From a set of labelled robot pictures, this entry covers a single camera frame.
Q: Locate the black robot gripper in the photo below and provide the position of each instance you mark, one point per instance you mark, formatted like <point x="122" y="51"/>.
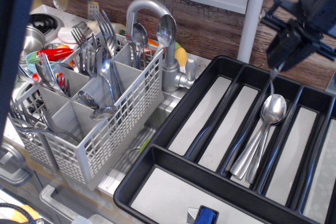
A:
<point x="300" y="26"/>

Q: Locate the big steel spoon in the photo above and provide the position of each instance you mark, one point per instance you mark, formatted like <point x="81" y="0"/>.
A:
<point x="274" y="108"/>

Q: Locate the stacked steel spoons in tray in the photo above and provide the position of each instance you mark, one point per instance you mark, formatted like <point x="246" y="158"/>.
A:
<point x="249" y="160"/>

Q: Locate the black cutlery tray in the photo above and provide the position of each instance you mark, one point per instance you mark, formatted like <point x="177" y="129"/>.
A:
<point x="187" y="162"/>

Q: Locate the steel spoon behind faucet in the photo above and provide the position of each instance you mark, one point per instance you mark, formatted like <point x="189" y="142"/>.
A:
<point x="166" y="32"/>

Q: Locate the steel spoon in basket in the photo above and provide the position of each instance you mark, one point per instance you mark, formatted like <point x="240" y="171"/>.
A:
<point x="140" y="38"/>

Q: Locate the steel ladle spoon lying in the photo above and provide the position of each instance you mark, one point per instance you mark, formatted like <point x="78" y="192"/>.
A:
<point x="99" y="113"/>

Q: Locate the grey plastic cutlery basket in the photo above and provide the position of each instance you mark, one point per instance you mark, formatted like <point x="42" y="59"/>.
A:
<point x="91" y="147"/>

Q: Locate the white vertical pole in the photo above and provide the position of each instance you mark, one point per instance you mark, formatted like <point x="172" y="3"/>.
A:
<point x="249" y="30"/>

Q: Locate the yellow toy corn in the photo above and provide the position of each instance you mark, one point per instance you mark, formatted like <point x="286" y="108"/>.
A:
<point x="180" y="54"/>

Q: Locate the grey toy faucet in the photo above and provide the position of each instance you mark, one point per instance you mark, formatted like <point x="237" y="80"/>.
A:
<point x="173" y="78"/>

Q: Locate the tall steel fork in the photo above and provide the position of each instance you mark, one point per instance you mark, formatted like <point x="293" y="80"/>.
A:
<point x="111" y="44"/>

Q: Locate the blue object at bottom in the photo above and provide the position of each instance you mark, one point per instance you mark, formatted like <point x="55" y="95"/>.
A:
<point x="202" y="215"/>

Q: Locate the pink toy plate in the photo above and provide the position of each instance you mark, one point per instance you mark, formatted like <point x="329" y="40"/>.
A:
<point x="65" y="35"/>

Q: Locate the red toy utensil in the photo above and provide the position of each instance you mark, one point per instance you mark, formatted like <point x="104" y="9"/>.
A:
<point x="56" y="54"/>

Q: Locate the black stove burner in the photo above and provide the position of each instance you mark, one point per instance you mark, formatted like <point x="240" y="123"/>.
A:
<point x="43" y="22"/>

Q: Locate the steel pot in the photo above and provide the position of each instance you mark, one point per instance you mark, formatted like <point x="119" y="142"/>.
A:
<point x="34" y="41"/>

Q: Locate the steel fork leaning left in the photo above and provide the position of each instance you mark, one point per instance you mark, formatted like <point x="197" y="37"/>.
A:
<point x="42" y="83"/>

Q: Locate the steel forks front left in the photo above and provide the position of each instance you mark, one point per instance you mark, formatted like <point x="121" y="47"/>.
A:
<point x="29" y="119"/>

